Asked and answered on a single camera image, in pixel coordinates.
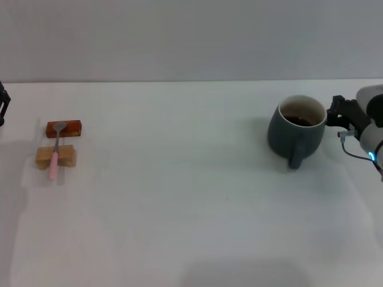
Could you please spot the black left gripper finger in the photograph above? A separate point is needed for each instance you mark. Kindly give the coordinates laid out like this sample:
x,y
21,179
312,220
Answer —
x,y
3,101

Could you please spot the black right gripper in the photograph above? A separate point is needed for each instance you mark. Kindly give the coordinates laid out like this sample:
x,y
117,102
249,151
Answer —
x,y
354,115

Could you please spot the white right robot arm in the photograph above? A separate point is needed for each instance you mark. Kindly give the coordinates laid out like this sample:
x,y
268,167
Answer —
x,y
374,140

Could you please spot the dark coffee liquid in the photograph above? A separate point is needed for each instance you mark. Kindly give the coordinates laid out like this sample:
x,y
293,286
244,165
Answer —
x,y
300,120

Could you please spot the red-brown wooden block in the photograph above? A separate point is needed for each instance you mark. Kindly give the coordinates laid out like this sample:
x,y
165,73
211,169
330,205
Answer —
x,y
73,128

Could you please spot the light tan wooden block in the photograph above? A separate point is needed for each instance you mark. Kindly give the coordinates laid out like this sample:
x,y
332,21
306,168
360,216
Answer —
x,y
68,155

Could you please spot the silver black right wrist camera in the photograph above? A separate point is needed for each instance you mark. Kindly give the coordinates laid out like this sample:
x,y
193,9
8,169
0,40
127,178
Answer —
x,y
375,100

